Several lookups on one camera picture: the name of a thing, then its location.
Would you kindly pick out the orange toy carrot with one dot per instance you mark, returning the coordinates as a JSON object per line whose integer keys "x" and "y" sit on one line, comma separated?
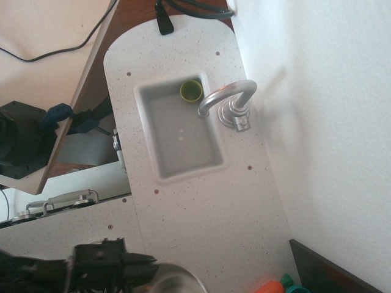
{"x": 271, "y": 287}

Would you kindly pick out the grey plastic sink basin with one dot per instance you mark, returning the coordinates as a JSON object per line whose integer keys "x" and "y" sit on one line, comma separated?
{"x": 180, "y": 144}

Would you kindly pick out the teal plastic cup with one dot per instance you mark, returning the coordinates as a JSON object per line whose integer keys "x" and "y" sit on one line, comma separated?
{"x": 296, "y": 289}

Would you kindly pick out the green plastic cup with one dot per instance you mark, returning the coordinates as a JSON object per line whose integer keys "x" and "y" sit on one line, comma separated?
{"x": 191, "y": 91}

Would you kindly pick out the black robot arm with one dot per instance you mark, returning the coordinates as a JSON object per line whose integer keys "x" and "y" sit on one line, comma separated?
{"x": 23, "y": 274}

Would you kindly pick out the silver toy faucet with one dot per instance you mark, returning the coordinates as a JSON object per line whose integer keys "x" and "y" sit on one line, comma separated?
{"x": 233, "y": 100}

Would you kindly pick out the black board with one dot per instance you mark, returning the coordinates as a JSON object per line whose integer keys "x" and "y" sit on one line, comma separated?
{"x": 318, "y": 274}

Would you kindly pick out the grey oven door handle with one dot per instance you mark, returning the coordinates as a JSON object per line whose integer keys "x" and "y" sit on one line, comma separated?
{"x": 67, "y": 197}

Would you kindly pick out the blue clamp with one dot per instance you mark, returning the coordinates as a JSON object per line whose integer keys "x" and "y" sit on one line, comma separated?
{"x": 54, "y": 115}

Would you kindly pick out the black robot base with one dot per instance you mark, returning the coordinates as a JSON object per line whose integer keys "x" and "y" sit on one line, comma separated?
{"x": 25, "y": 146}

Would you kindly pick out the stainless steel pot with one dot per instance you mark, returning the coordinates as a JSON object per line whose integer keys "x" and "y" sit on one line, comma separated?
{"x": 172, "y": 277}

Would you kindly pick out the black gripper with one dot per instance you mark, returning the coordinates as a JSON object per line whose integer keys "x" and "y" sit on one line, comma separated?
{"x": 101, "y": 268}

